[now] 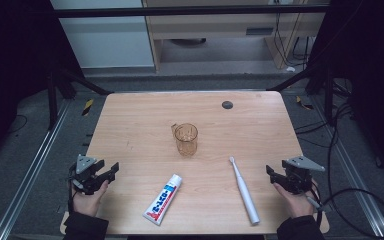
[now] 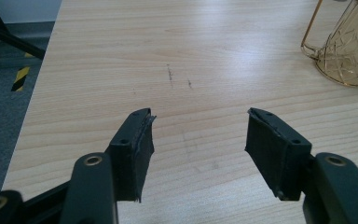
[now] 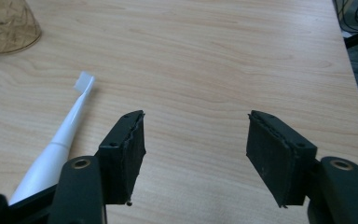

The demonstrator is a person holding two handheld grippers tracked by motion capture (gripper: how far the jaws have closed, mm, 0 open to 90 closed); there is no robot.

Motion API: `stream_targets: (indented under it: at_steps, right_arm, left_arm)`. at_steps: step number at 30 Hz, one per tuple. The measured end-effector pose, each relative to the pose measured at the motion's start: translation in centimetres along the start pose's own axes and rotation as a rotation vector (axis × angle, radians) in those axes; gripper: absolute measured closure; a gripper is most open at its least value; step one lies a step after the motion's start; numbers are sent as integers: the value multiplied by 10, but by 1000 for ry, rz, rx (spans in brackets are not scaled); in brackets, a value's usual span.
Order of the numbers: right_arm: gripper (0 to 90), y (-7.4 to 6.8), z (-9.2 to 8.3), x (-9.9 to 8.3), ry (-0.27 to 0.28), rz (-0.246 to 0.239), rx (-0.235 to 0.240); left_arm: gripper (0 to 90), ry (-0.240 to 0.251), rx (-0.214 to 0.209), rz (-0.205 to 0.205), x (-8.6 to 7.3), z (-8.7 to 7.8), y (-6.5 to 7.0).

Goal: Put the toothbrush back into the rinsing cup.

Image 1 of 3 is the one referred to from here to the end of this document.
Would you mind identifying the grey cable plug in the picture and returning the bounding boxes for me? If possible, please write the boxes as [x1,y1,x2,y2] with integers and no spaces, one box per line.
[306,196,323,211]

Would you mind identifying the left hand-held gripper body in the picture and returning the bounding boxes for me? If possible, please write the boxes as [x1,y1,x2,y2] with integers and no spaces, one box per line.
[68,153,110,196]

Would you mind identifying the light wooden desk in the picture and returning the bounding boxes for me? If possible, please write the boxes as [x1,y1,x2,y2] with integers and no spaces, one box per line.
[141,0,331,73]

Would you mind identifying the yellow black floor tape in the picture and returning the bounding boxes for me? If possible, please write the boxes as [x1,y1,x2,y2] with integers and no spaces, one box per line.
[81,98,95,117]
[295,95,314,111]

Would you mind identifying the black floor cables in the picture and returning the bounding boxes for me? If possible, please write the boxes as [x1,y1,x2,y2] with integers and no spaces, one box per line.
[294,78,354,149]

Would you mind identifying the aluminium floor rail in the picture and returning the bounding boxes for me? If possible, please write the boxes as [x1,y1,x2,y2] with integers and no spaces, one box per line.
[0,99,72,240]
[309,96,384,238]

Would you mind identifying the black horizontal frame bar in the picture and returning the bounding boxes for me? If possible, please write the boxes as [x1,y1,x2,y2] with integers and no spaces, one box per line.
[54,4,331,19]

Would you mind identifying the thin black floor cable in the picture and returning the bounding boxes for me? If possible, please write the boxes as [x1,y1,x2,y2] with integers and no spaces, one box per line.
[8,114,29,135]

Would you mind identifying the white electric toothbrush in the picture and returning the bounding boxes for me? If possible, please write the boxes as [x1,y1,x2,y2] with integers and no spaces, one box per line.
[228,155,261,226]

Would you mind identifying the white toothpaste tube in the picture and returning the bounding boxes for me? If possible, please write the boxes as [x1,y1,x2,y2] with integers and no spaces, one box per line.
[142,173,184,227]

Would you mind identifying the black metal stand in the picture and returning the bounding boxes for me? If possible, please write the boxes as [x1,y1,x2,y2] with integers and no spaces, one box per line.
[45,64,113,132]
[267,64,336,126]

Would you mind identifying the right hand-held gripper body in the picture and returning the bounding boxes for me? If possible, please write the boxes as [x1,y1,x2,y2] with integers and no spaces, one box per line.
[281,155,326,196]

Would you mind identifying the person's right hand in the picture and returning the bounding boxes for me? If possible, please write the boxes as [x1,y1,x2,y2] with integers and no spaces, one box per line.
[273,179,319,219]

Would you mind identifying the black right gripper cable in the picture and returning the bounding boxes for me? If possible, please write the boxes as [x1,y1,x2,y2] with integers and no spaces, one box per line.
[308,181,384,240]

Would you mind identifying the black cables under desk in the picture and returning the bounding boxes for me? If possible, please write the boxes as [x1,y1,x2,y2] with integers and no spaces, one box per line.
[273,0,316,68]

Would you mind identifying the clear amber plastic cup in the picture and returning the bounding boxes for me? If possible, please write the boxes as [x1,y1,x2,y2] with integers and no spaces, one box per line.
[170,122,199,158]

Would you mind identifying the person's left hand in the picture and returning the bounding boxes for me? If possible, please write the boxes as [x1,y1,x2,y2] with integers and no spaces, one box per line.
[70,179,110,218]

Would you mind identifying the white cabinet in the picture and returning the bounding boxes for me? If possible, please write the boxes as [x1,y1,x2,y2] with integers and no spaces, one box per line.
[50,0,156,69]

